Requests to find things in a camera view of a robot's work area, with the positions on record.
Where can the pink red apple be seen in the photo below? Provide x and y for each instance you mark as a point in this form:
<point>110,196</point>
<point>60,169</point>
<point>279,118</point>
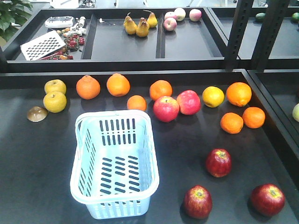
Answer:
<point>166,109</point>
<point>189,102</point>

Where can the orange with knob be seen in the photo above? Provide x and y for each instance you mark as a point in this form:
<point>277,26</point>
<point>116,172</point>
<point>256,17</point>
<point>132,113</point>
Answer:
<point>239,94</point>
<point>88,87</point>

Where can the large orange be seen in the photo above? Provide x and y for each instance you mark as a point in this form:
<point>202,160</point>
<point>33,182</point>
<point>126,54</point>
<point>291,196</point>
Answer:
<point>118,85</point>

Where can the small orange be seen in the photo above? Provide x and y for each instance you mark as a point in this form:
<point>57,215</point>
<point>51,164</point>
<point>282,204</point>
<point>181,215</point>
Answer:
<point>136,102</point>
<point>231,123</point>
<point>253,117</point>

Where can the peach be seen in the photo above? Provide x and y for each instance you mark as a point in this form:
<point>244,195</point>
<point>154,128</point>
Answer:
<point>295,112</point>

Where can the green potted plant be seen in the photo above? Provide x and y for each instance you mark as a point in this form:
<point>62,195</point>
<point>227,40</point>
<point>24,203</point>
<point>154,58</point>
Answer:
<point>13,11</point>

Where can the yellow orange fruit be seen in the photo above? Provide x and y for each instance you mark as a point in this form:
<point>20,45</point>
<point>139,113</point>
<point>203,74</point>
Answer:
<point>213,96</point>

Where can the yellow round pear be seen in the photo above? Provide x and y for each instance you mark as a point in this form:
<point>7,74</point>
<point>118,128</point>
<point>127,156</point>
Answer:
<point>55,85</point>
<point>55,101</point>

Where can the brown mushroom cap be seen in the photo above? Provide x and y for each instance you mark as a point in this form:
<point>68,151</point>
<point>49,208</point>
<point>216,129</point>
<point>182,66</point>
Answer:
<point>36,114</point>

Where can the orange grapefruit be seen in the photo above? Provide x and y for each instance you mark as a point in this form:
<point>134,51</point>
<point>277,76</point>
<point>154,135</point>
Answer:
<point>159,89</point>

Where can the dark red apple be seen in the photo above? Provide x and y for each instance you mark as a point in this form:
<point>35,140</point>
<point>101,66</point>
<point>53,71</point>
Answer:
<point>219,163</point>
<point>268,199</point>
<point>197,202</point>

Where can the white device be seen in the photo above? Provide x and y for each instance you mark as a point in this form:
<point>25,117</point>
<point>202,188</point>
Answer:
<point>59,22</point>

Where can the white perforated tray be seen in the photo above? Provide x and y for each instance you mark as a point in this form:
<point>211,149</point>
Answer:
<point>42,46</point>

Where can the light blue plastic basket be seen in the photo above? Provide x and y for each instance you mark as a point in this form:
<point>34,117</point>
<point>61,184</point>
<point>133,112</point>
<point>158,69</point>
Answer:
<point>115,169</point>

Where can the black wood produce stand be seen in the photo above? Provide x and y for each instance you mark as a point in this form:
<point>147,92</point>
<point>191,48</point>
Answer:
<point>36,157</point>

